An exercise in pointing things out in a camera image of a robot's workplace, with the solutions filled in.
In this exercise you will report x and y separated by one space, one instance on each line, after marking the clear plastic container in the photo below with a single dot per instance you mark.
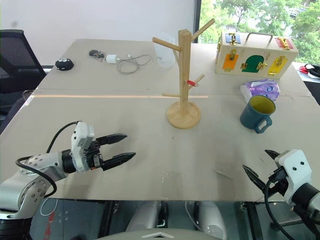
166 56

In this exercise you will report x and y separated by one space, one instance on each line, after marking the black round gadget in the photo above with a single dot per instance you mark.
64 64

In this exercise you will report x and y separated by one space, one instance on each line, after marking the red tape marker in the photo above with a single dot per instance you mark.
192 83

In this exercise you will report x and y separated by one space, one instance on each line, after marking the black window frame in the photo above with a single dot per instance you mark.
197 20

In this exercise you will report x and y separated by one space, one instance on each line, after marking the wooden mug tree stand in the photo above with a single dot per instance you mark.
183 75

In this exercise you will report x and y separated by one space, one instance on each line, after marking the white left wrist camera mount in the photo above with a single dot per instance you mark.
79 145

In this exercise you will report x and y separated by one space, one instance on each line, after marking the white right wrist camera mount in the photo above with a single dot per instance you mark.
296 175

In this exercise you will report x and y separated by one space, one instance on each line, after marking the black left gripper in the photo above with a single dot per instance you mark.
93 155

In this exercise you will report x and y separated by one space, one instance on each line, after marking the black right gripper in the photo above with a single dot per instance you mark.
278 182

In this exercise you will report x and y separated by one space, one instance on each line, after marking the black office chair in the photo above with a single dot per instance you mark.
15 62

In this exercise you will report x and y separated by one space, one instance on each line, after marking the white charger plug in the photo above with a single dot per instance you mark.
111 58

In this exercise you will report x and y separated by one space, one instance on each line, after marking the purple tissue pack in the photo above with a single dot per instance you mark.
265 88

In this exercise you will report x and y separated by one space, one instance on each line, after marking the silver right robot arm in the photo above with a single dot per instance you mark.
308 200

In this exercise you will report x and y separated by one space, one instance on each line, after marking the red and black tool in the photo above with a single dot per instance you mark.
311 70

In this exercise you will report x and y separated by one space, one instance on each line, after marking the black key fob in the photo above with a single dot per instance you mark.
95 53

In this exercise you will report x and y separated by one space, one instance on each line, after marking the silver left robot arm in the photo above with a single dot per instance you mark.
15 190

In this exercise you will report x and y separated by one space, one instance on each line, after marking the wooden lock box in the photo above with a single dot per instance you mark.
257 53

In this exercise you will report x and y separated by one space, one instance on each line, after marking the grey robot torso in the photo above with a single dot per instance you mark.
160 235

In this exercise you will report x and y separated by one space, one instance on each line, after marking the blue mug yellow inside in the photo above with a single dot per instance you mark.
251 117

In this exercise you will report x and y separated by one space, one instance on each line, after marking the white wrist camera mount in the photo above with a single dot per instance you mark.
79 145
296 175

